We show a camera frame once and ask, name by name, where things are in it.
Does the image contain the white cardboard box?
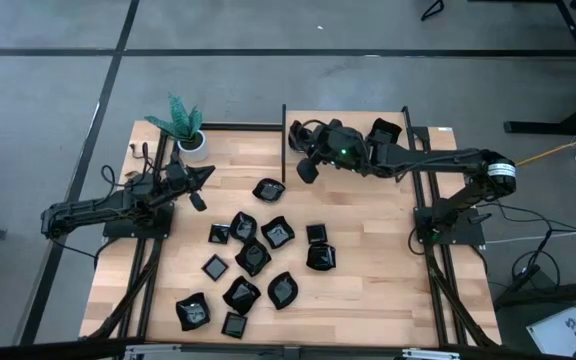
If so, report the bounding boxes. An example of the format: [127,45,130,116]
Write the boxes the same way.
[525,304,576,357]

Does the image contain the dark round bowl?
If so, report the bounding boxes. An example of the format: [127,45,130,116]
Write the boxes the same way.
[288,119,314,153]

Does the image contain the black floor cables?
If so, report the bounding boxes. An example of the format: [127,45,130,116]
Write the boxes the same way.
[485,199,569,296]

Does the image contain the black table edge rail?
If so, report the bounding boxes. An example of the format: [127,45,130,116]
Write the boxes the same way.
[200,121,285,134]

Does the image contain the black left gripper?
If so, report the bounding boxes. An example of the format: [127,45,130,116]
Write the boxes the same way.
[164,153,217,213]

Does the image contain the silver bracket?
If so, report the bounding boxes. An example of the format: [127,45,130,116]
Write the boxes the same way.
[401,348,462,360]
[123,343,184,360]

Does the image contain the yellow floor cable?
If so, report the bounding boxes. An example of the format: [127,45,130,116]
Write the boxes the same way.
[516,127,576,166]

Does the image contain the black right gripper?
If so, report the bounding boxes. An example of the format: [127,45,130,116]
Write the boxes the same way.
[295,118,370,185]

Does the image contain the black crossbeam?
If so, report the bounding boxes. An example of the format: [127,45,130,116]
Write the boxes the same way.
[0,337,576,360]

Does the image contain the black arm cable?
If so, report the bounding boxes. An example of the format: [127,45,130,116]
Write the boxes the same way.
[100,142,157,190]

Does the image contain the black table frame rails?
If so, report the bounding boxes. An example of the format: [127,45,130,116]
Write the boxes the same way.
[410,125,499,347]
[85,130,179,346]

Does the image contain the wooden shelf riser black frame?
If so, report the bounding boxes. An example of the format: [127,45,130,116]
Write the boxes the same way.
[281,103,419,184]

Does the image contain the green plant in white pot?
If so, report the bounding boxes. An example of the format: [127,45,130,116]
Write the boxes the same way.
[143,93,210,164]

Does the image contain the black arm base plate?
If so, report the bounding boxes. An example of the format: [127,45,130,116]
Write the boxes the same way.
[414,205,487,247]
[101,202,175,240]

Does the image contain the black desk frame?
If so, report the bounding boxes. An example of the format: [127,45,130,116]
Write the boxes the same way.
[503,0,576,136]

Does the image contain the white floor cable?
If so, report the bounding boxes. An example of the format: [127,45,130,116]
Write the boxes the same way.
[485,224,576,246]

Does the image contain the black wavy square mini plate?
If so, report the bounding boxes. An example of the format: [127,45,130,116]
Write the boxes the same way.
[234,236,274,277]
[369,117,404,150]
[221,275,263,317]
[175,292,212,332]
[260,215,297,250]

